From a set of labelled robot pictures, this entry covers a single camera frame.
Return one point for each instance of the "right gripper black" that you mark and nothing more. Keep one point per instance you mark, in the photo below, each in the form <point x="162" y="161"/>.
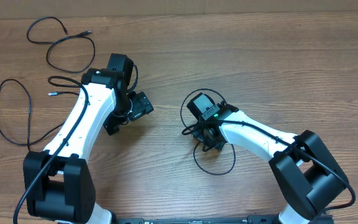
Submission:
<point x="219" y="143"/>

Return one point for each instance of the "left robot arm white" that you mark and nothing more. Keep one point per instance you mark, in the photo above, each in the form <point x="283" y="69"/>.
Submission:
<point x="58" y="183"/>

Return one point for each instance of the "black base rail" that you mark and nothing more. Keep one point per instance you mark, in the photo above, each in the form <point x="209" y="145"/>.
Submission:
<point x="251" y="219"/>

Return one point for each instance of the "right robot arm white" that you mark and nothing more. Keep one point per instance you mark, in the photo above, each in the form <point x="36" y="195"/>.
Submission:
<point x="306" y="172"/>

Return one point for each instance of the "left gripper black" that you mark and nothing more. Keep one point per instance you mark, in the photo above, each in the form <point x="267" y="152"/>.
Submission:
<point x="142" y="104"/>

